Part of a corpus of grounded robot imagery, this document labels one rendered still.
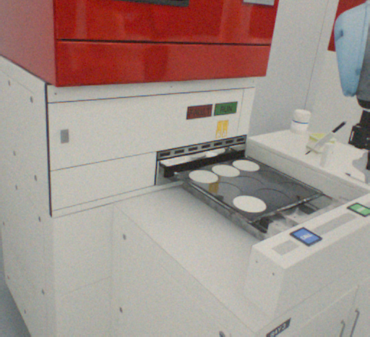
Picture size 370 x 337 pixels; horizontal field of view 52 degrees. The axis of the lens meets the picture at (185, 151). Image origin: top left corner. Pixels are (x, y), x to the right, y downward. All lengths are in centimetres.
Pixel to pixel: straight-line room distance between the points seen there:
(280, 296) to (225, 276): 17
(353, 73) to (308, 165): 90
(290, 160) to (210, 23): 58
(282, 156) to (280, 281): 71
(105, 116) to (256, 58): 60
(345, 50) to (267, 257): 49
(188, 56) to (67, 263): 76
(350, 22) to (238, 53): 83
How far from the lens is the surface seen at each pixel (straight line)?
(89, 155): 116
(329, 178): 139
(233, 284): 99
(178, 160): 135
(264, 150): 153
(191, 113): 132
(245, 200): 120
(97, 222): 129
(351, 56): 54
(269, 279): 89
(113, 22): 105
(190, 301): 104
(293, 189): 134
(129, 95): 117
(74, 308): 146
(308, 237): 97
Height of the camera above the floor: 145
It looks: 21 degrees down
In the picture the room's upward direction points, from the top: 6 degrees clockwise
